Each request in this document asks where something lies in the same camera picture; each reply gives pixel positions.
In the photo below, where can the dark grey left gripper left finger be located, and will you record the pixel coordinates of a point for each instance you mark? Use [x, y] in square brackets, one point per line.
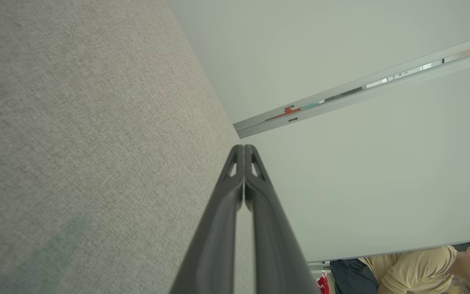
[210, 245]

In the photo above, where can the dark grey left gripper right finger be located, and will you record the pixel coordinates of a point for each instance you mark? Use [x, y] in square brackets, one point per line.
[278, 245]

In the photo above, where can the small red fabric piece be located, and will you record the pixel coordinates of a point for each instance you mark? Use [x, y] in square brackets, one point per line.
[323, 283]

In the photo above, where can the person in yellow shirt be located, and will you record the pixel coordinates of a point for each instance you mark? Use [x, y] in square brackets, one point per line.
[414, 269]

